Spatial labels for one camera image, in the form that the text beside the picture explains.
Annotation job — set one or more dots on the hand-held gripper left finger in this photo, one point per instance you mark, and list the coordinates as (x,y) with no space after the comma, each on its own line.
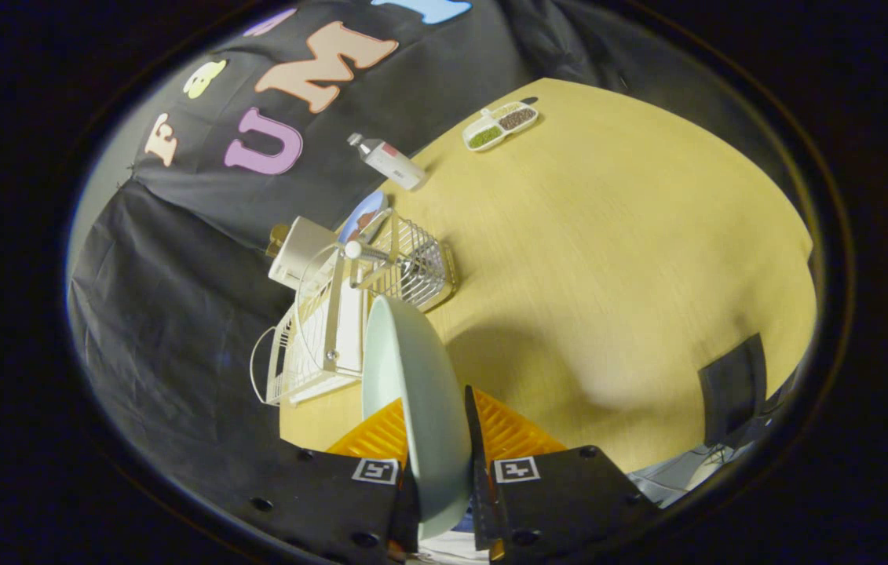
(334,510)

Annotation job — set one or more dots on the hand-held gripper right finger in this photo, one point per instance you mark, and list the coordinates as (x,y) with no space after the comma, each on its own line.
(561,502)

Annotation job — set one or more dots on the pale green plate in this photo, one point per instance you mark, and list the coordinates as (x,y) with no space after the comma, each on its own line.
(428,408)

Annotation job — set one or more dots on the blue plate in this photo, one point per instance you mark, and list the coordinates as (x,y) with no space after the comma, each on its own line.
(361,216)

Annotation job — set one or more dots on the white divided dish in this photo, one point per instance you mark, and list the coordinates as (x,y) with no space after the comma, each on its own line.
(500,125)

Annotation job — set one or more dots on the black backdrop cloth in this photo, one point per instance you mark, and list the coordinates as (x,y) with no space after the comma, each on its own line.
(177,314)

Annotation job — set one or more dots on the white toaster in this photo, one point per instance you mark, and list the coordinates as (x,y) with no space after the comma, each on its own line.
(298,251)

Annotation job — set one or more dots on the brown toast slice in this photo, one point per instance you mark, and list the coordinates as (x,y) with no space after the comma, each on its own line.
(279,239)

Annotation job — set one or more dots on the clear bottle with white label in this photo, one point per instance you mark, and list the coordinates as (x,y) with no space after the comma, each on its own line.
(389,161)

